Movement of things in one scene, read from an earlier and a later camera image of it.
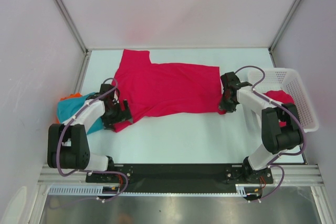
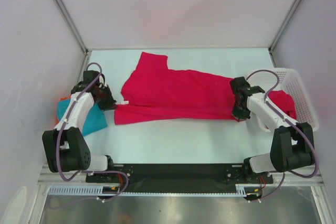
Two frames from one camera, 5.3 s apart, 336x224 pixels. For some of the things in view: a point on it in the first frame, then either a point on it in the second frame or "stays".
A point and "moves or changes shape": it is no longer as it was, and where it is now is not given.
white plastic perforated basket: [283, 79] stays
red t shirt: [282, 97] stays
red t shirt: [150, 89] moves or changes shape
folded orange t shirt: [77, 94] stays
